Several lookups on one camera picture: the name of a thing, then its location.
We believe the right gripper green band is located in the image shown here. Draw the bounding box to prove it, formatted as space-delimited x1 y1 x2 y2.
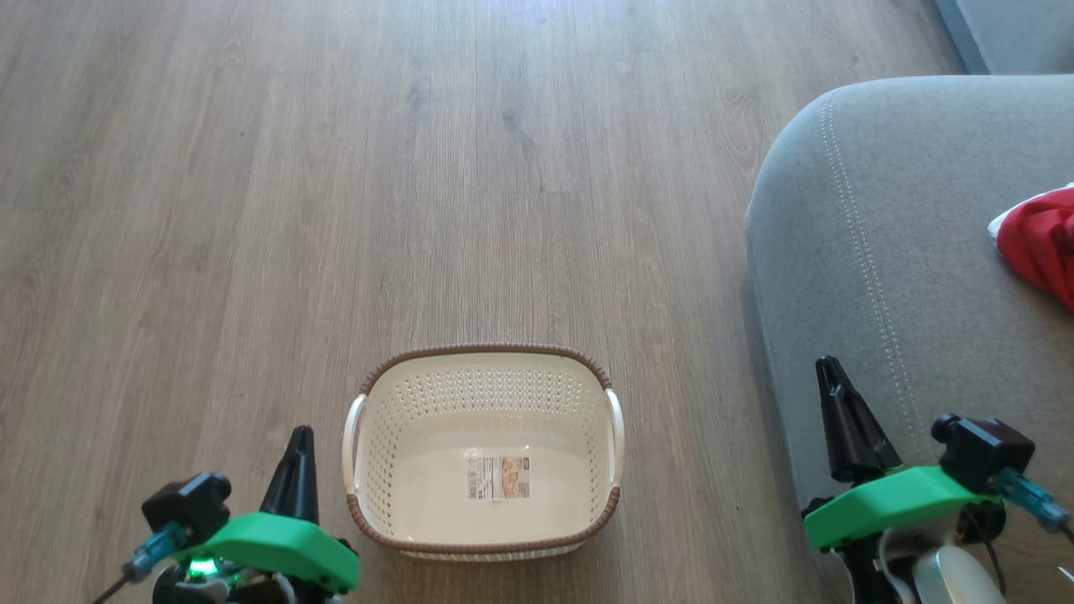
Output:
801 356 1005 553

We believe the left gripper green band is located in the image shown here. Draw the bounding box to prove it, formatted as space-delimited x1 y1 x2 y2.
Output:
175 425 362 595

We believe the red garment with white trim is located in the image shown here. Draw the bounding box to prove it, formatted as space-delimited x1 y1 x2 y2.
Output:
988 185 1074 314

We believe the grey fabric sofa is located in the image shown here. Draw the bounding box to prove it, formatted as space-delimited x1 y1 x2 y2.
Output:
745 75 1074 604

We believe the cream plastic laundry basket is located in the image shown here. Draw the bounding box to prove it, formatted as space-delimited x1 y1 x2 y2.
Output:
341 343 626 561

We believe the left camera cable teal plug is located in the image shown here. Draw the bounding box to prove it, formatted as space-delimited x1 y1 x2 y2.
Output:
91 522 192 604

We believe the camera cable teal plug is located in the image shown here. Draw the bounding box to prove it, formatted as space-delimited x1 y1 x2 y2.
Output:
91 522 192 604
994 468 1074 536

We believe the right camera cable teal plug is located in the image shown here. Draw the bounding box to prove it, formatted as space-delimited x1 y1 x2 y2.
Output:
994 468 1074 536

